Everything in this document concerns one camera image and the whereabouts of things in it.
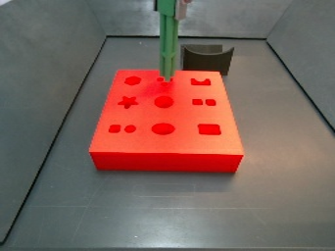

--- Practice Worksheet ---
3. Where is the red shape sorter block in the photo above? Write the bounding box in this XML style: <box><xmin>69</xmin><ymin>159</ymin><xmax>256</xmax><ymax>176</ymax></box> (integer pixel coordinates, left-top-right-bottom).
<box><xmin>89</xmin><ymin>70</ymin><xmax>242</xmax><ymax>173</ymax></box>

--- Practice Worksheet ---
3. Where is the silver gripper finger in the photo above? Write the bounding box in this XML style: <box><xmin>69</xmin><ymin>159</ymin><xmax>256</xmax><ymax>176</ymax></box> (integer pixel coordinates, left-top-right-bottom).
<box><xmin>174</xmin><ymin>0</ymin><xmax>192</xmax><ymax>19</ymax></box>

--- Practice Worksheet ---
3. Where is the green three prong peg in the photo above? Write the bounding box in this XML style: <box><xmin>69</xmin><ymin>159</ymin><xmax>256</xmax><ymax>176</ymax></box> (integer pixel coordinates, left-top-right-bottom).
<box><xmin>154</xmin><ymin>0</ymin><xmax>177</xmax><ymax>81</ymax></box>

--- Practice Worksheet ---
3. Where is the black curved holder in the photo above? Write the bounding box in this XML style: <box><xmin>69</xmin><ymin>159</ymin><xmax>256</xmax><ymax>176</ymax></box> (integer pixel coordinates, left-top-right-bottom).
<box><xmin>180</xmin><ymin>44</ymin><xmax>234</xmax><ymax>75</ymax></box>

